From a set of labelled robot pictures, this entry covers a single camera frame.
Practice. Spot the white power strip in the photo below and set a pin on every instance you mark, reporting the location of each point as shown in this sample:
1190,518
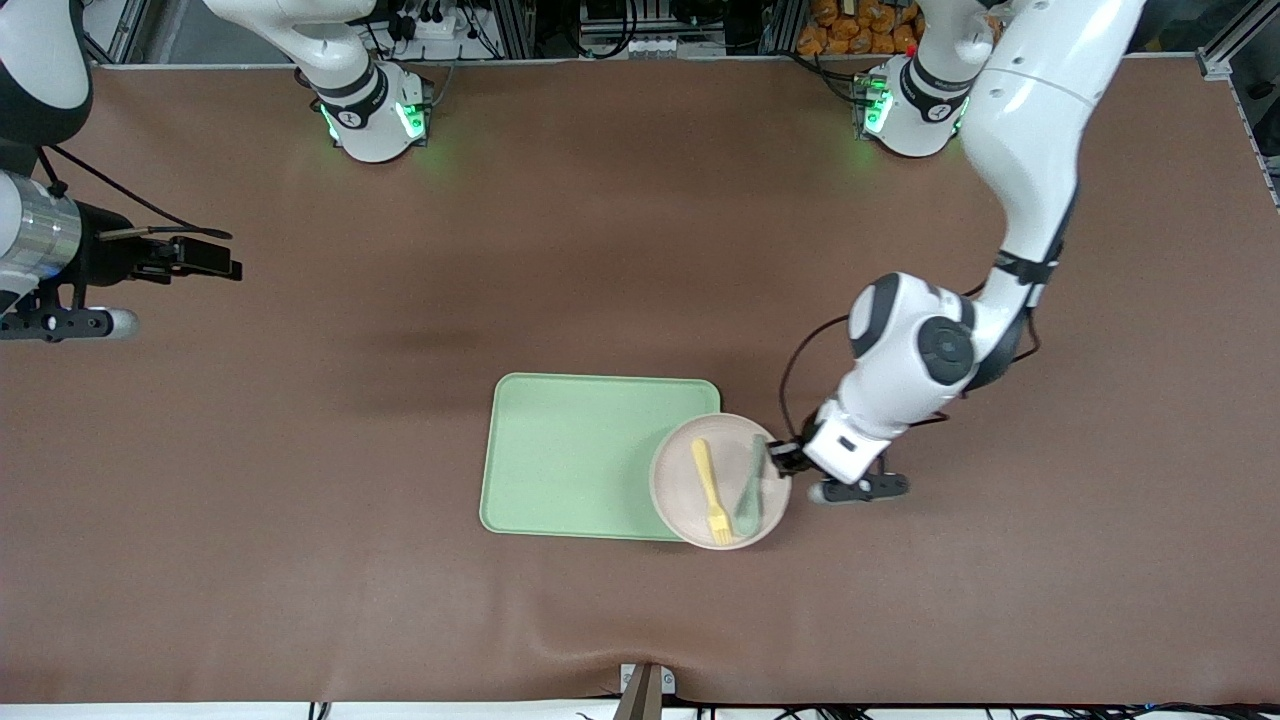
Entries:
435,28

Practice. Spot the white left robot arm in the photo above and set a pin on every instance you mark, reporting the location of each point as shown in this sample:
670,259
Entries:
1030,130

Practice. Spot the bag of orange items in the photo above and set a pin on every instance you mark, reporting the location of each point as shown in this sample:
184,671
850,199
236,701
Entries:
860,35

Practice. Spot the brown table mat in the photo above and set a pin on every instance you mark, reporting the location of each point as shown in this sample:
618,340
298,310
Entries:
300,500

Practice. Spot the yellow plastic fork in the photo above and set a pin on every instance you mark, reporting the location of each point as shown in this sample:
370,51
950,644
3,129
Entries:
706,475

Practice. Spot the round beige plate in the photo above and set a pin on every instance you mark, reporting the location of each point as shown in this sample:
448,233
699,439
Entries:
680,490

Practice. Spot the pale green plastic spoon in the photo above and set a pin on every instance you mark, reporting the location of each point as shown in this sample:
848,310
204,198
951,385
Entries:
747,515

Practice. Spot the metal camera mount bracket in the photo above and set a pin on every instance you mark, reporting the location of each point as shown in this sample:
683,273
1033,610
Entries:
645,695

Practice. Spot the light green rectangular tray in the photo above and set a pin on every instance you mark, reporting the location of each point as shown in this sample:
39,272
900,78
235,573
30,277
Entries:
560,460

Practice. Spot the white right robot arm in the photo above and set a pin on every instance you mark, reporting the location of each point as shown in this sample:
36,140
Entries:
370,130

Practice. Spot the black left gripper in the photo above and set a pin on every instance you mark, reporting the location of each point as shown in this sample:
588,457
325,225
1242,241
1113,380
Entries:
787,457

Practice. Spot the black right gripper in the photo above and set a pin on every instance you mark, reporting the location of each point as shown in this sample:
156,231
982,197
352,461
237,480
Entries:
107,250

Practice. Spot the aluminium frame profile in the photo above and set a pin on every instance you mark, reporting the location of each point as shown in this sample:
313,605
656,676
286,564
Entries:
1235,50
120,30

